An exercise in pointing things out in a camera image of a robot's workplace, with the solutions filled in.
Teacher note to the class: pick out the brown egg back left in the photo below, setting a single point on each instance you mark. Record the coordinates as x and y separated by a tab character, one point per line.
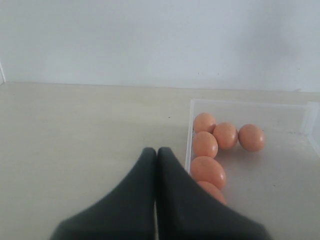
204	122

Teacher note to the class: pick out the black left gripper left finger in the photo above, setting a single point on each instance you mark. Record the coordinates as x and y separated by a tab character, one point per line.
126	213

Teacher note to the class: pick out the brown egg second row left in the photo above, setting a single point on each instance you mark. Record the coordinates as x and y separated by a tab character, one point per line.
204	144

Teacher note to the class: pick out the brown egg back middle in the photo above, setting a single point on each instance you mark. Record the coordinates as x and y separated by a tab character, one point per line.
226	135

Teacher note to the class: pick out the brown egg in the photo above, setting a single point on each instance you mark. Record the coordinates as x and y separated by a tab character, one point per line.
204	122
226	135
251	137

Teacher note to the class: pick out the brown egg fourth row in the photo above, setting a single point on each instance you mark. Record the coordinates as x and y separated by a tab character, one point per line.
213	191

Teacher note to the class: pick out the clear plastic tray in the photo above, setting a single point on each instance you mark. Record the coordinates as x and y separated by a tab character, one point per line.
278	186

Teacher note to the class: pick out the brown egg third row left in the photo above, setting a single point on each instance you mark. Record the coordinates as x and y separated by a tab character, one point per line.
207	169

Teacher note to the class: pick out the brown egg back right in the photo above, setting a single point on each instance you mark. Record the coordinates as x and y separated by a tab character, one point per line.
251	137

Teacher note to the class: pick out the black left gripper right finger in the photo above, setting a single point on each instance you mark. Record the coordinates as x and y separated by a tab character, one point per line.
185	211

